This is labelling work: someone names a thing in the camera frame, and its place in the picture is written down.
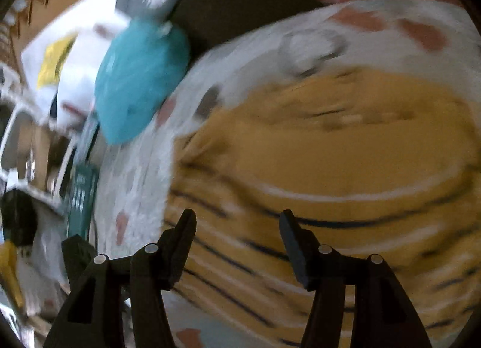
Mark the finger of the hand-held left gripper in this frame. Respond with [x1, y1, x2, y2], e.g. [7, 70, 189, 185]
[62, 234, 97, 285]

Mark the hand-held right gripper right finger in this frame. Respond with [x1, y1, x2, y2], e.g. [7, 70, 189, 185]
[279, 209, 433, 348]

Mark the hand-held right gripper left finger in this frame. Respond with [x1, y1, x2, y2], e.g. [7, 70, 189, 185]
[43, 208, 198, 348]

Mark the yellow striped shirt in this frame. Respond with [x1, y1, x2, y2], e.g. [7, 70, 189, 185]
[161, 70, 481, 348]

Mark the dark green box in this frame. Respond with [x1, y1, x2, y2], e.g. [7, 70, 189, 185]
[64, 166, 99, 238]

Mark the white storage rack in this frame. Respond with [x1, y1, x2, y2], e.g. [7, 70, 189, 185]
[0, 63, 79, 213]

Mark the black object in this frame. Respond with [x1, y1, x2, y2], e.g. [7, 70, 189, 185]
[0, 190, 38, 247]

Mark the yellow object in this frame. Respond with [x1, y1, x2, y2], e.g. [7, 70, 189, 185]
[0, 241, 25, 309]

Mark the white patterned blanket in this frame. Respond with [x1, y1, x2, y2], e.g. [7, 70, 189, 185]
[90, 0, 474, 348]

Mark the grey patterned box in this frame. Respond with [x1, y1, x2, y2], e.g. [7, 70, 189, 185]
[77, 113, 101, 168]

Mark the teal cushion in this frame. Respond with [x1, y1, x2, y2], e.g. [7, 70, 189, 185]
[94, 19, 191, 146]

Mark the white plastic bag yellow label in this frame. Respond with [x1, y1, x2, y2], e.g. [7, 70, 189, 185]
[20, 14, 128, 134]

